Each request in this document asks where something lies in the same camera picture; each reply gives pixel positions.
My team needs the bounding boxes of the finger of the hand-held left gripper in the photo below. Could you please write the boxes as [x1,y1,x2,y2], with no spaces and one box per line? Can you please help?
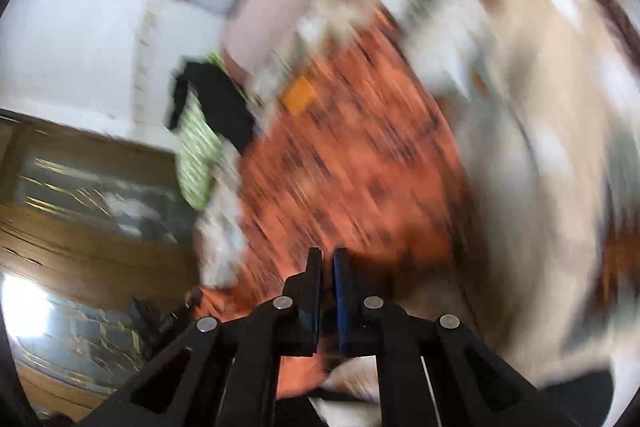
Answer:
[130,289,203,348]

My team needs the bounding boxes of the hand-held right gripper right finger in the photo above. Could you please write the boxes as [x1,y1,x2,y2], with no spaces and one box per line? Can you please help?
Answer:
[333,248,576,427]

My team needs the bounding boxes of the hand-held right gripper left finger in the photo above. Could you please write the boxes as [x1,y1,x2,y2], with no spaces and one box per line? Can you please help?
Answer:
[90,248,322,427]

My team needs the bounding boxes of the orange floral cloth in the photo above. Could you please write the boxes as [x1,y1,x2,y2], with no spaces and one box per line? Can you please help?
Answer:
[235,2,471,398]

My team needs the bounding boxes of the wooden glass cabinet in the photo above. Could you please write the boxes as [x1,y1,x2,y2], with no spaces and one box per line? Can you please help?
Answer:
[0,107,201,423]

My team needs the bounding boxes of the green patterned pillow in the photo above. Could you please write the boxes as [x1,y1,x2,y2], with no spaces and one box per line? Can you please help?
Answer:
[177,52,226,210]

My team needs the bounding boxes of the black cloth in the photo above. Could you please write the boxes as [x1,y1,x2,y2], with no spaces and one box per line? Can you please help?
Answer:
[167,59,256,152]

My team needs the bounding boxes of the leaf print blanket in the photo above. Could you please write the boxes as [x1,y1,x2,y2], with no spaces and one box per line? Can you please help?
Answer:
[195,0,640,427]

